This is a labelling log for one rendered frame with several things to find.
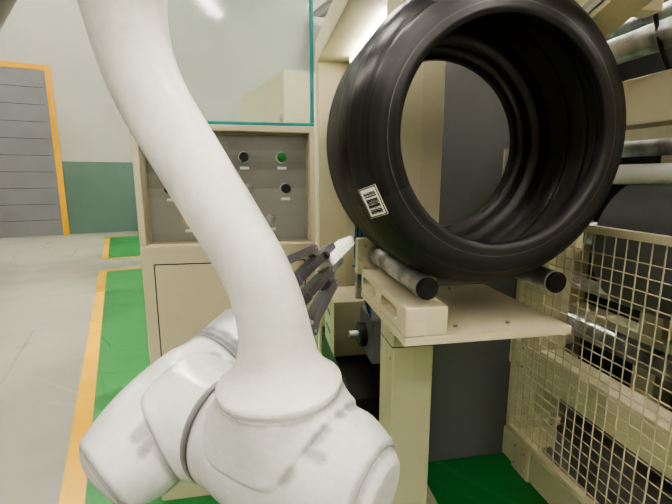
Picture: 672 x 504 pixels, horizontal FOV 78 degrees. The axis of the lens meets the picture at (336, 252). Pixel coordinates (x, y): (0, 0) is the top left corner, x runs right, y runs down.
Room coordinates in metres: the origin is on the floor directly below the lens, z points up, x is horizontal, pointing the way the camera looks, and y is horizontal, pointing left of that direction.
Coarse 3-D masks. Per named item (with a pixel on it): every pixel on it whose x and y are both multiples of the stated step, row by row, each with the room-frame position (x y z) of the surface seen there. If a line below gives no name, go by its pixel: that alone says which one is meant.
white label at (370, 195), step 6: (372, 186) 0.76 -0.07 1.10; (360, 192) 0.78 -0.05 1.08; (366, 192) 0.77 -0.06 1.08; (372, 192) 0.76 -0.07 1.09; (378, 192) 0.76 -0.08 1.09; (366, 198) 0.78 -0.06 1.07; (372, 198) 0.77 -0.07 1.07; (378, 198) 0.76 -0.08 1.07; (366, 204) 0.78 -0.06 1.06; (372, 204) 0.77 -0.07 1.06; (378, 204) 0.77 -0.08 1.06; (384, 204) 0.76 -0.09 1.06; (372, 210) 0.78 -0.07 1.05; (378, 210) 0.77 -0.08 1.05; (384, 210) 0.76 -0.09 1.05; (372, 216) 0.78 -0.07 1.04; (378, 216) 0.77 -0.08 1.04
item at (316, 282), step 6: (318, 270) 0.63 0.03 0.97; (330, 270) 0.61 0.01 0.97; (318, 276) 0.60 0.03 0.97; (324, 276) 0.59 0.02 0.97; (330, 276) 0.60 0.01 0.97; (312, 282) 0.59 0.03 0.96; (318, 282) 0.58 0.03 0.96; (324, 282) 0.59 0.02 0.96; (306, 288) 0.57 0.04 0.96; (312, 288) 0.57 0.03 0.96; (318, 288) 0.58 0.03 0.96; (306, 294) 0.55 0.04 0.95; (312, 294) 0.57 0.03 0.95; (306, 300) 0.55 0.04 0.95
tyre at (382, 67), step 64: (448, 0) 0.77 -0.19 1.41; (512, 0) 0.79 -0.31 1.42; (384, 64) 0.76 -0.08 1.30; (512, 64) 1.09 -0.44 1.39; (576, 64) 0.95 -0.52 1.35; (384, 128) 0.75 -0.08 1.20; (512, 128) 1.12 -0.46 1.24; (576, 128) 1.00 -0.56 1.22; (384, 192) 0.76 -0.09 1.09; (512, 192) 1.11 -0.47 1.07; (576, 192) 0.85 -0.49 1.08; (448, 256) 0.78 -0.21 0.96; (512, 256) 0.80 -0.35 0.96
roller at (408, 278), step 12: (372, 252) 1.10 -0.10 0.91; (384, 252) 1.05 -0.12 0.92; (384, 264) 0.98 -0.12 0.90; (396, 264) 0.92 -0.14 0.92; (396, 276) 0.89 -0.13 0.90; (408, 276) 0.83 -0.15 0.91; (420, 276) 0.79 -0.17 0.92; (408, 288) 0.82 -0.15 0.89; (420, 288) 0.77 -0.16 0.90; (432, 288) 0.77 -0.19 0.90
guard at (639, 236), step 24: (648, 240) 0.83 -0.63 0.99; (552, 264) 1.11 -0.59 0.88; (624, 264) 0.89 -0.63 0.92; (648, 264) 0.84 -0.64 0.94; (576, 312) 1.01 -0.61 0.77; (624, 360) 0.86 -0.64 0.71; (552, 384) 1.07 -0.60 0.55; (528, 408) 1.15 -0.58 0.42; (624, 408) 0.85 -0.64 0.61; (552, 456) 1.04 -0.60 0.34; (600, 456) 0.89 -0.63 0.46; (624, 456) 0.83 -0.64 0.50; (576, 480) 0.95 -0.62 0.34; (600, 480) 0.88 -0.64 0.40; (648, 480) 0.77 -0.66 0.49
